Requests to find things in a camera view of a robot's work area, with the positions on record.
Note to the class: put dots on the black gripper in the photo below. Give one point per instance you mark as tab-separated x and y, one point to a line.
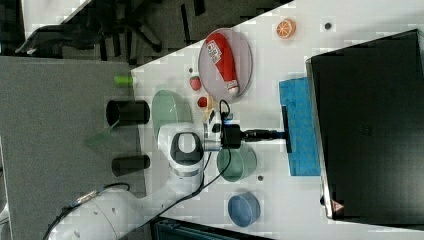
232	136

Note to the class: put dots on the black toaster oven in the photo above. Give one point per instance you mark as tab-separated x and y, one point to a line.
356	121

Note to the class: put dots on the green perforated colander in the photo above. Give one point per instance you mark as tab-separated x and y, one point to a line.
169	107

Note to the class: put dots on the large black pot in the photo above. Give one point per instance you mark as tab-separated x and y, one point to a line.
127	113

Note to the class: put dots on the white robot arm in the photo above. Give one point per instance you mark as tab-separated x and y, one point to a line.
110	213

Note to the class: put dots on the green marker cap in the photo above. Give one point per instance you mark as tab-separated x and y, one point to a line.
124	80

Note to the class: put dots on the blue cup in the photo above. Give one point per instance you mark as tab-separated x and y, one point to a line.
244	209

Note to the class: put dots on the green slotted spatula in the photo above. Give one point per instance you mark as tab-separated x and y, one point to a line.
100	137

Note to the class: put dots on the peeled toy banana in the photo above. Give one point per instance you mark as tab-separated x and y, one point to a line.
212	104

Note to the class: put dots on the large toy strawberry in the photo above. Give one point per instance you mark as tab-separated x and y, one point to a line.
195	83

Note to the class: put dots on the orange slice toy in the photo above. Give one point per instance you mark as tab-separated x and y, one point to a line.
286	28

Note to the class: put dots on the small black cup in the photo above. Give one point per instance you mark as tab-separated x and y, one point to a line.
126	165

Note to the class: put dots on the small toy strawberry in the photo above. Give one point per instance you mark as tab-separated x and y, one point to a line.
202	102

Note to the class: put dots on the green metal mug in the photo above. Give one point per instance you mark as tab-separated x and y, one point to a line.
236	164

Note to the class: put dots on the red ketchup bottle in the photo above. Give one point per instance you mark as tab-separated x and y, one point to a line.
220	52

